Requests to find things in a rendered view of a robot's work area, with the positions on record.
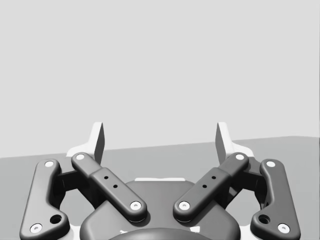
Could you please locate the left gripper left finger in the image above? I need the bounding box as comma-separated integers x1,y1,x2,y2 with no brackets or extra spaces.
19,121,148,240

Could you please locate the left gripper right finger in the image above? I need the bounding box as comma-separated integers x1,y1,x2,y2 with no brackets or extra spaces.
172,121,302,240

